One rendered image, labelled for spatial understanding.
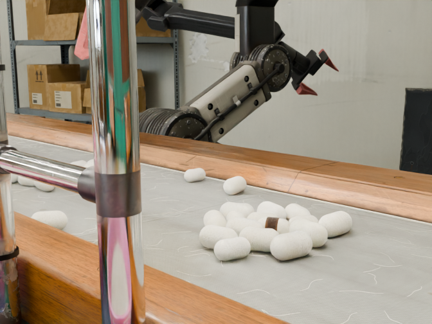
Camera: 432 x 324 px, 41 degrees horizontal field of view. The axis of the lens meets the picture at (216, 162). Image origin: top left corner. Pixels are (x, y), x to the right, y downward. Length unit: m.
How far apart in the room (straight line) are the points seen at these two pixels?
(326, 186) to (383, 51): 2.06
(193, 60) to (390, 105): 1.22
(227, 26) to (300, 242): 1.32
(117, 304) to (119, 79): 0.11
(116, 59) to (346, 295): 0.24
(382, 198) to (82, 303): 0.37
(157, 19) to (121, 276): 1.60
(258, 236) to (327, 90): 2.38
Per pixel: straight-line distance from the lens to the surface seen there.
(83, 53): 0.81
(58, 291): 0.41
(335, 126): 2.85
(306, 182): 0.70
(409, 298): 0.43
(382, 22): 2.73
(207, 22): 1.79
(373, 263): 0.49
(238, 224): 0.52
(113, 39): 0.28
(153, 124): 1.16
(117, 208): 0.29
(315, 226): 0.51
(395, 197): 0.64
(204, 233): 0.50
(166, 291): 0.37
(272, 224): 0.53
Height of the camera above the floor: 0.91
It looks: 11 degrees down
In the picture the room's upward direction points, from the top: 1 degrees counter-clockwise
